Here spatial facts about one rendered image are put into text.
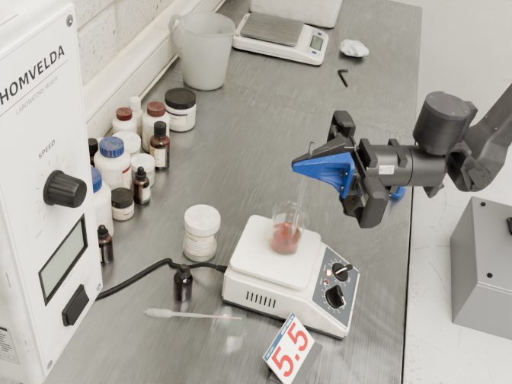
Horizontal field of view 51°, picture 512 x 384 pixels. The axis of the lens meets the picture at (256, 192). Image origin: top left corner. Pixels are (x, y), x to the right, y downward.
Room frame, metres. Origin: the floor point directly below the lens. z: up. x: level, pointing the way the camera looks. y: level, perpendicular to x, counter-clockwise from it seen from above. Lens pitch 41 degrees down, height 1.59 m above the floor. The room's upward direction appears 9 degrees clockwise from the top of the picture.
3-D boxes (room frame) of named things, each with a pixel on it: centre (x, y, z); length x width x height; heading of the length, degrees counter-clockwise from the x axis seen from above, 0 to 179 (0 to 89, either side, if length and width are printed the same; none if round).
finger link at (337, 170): (0.55, -0.08, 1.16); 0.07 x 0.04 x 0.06; 104
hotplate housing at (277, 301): (0.57, -0.07, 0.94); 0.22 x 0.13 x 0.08; 79
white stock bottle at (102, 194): (0.62, 0.26, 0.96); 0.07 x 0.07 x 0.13
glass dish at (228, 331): (0.47, 0.01, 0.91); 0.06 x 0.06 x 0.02
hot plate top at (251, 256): (0.57, -0.05, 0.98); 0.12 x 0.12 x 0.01; 79
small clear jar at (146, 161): (0.77, 0.22, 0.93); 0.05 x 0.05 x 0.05
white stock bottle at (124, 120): (0.87, 0.28, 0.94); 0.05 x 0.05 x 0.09
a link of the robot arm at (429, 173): (0.61, -0.23, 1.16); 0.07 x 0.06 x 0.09; 104
